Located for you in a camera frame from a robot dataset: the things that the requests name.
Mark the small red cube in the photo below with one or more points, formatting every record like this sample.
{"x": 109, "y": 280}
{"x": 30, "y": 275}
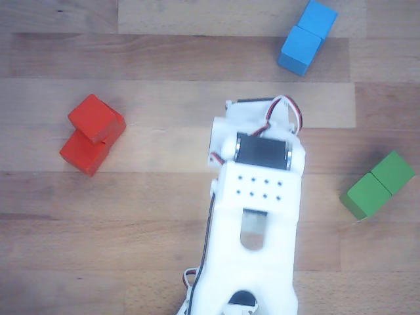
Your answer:
{"x": 92, "y": 118}

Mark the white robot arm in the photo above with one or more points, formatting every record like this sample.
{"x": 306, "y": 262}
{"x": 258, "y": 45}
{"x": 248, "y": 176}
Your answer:
{"x": 285, "y": 229}

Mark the long red block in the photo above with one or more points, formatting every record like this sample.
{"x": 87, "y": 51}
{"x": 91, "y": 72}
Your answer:
{"x": 82, "y": 154}

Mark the long blue block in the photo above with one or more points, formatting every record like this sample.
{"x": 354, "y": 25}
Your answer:
{"x": 305, "y": 39}

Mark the long green block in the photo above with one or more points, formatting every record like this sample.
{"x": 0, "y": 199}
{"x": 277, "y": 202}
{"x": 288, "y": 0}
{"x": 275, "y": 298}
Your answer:
{"x": 377, "y": 187}

